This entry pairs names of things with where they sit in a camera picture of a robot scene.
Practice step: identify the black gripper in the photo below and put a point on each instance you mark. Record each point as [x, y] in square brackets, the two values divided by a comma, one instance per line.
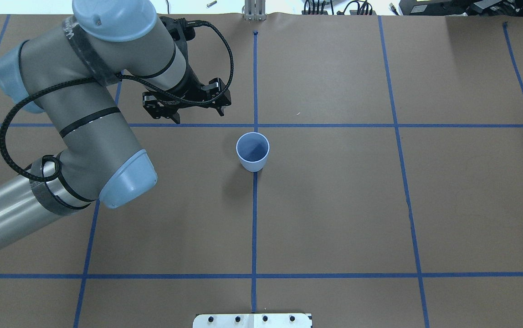
[192, 85]

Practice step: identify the light blue plastic cup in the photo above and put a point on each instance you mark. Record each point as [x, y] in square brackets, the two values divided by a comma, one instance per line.
[253, 149]

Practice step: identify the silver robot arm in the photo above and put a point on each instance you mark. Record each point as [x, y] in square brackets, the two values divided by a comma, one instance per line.
[65, 74]

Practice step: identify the white metal base plate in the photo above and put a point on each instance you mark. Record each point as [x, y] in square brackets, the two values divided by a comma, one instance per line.
[253, 320]

